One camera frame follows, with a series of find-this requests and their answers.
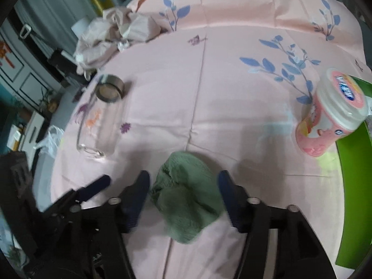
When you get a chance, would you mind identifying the grey curtain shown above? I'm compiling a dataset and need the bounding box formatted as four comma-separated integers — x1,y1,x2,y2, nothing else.
14,0,131,50

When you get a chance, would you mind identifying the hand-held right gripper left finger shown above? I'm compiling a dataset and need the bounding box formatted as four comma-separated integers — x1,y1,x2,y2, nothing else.
78,170,152,279

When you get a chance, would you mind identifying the green knitted cloth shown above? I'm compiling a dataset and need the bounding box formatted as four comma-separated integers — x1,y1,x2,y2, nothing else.
149,150,226,245

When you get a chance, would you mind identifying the grey panelled cabinet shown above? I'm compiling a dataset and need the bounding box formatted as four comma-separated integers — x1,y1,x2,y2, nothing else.
0,35,59,111

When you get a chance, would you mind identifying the pink printed bedsheet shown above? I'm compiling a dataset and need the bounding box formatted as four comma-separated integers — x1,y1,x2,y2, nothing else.
49,0,372,279

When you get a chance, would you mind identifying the crumpled beige cloth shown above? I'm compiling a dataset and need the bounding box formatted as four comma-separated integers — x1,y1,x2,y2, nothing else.
73,7,163,74

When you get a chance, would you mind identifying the white container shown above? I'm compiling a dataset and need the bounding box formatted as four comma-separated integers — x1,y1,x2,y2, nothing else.
71,17,90,37

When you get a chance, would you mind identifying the small potted plant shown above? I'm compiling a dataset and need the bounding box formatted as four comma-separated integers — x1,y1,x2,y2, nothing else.
38,89,59,114

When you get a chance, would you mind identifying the green storage box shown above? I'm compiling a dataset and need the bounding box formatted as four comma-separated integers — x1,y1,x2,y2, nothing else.
334,74,372,268

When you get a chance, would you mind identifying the black stick vacuum cleaner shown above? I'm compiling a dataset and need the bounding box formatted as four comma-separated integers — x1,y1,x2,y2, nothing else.
19,23,88,88

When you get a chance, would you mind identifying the white low cabinet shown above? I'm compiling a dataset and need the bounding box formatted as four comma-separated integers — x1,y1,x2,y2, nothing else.
6,110,53,154

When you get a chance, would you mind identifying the pink wet wipes canister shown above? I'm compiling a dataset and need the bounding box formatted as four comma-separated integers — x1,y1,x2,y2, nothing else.
295,67,369,158

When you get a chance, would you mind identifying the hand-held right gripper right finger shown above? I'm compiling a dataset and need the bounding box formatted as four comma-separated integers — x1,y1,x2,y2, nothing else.
218,170,338,279

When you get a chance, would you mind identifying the clear glass jar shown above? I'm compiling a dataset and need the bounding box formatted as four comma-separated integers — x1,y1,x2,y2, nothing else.
76,74,125,159

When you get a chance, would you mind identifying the white plastic bag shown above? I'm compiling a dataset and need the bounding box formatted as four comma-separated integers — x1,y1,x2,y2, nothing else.
35,125,65,158

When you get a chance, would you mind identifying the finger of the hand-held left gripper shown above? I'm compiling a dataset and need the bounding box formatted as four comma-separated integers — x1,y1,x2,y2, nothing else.
38,175,111,213

